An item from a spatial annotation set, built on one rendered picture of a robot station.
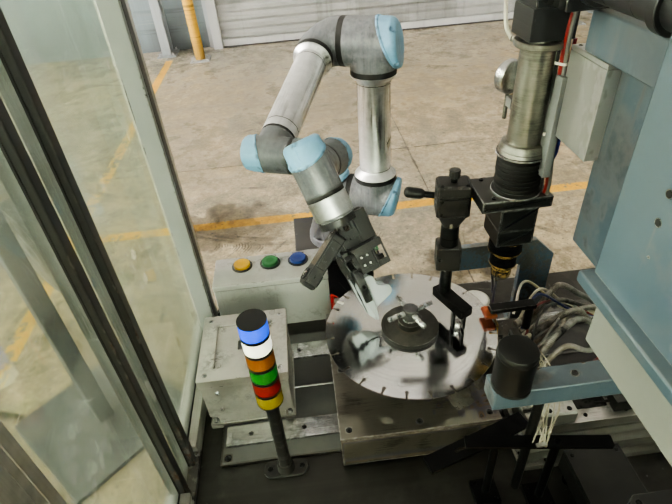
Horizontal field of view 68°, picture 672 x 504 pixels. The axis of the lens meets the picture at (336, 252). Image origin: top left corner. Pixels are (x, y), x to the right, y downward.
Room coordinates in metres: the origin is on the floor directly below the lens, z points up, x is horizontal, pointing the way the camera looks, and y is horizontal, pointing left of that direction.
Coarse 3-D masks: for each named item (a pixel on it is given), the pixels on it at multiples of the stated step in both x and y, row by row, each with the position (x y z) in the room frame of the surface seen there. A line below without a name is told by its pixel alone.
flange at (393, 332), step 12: (396, 312) 0.71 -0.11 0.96; (420, 312) 0.71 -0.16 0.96; (384, 324) 0.69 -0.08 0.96; (396, 324) 0.68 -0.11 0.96; (408, 324) 0.67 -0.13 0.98; (432, 324) 0.67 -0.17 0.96; (384, 336) 0.66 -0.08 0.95; (396, 336) 0.65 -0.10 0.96; (408, 336) 0.65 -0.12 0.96; (420, 336) 0.65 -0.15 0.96; (432, 336) 0.64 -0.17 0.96; (408, 348) 0.63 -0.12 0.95; (420, 348) 0.63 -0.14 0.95
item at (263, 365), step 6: (270, 354) 0.51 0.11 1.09; (246, 360) 0.51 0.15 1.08; (252, 360) 0.50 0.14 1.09; (258, 360) 0.50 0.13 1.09; (264, 360) 0.51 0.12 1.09; (270, 360) 0.51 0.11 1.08; (252, 366) 0.51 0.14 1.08; (258, 366) 0.50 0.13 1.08; (264, 366) 0.51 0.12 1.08; (270, 366) 0.51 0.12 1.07; (258, 372) 0.50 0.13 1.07; (264, 372) 0.50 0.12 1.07
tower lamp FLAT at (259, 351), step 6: (270, 336) 0.53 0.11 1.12; (264, 342) 0.51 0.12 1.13; (270, 342) 0.52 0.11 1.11; (246, 348) 0.51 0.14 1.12; (252, 348) 0.50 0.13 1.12; (258, 348) 0.50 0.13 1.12; (264, 348) 0.51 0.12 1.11; (270, 348) 0.52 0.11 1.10; (246, 354) 0.51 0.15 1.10; (252, 354) 0.50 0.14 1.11; (258, 354) 0.50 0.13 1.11; (264, 354) 0.51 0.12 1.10
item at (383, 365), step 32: (416, 288) 0.79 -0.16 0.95; (352, 320) 0.71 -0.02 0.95; (448, 320) 0.69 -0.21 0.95; (480, 320) 0.68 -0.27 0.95; (352, 352) 0.63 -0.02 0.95; (384, 352) 0.62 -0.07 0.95; (416, 352) 0.62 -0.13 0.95; (448, 352) 0.61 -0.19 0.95; (480, 352) 0.60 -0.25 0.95; (384, 384) 0.55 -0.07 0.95; (416, 384) 0.55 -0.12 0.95; (448, 384) 0.54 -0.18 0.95
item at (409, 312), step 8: (400, 296) 0.72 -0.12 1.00; (408, 304) 0.69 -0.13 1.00; (424, 304) 0.69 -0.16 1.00; (400, 312) 0.67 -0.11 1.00; (408, 312) 0.67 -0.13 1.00; (416, 312) 0.67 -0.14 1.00; (392, 320) 0.66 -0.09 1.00; (408, 320) 0.67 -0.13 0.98; (416, 320) 0.65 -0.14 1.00; (424, 328) 0.64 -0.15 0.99
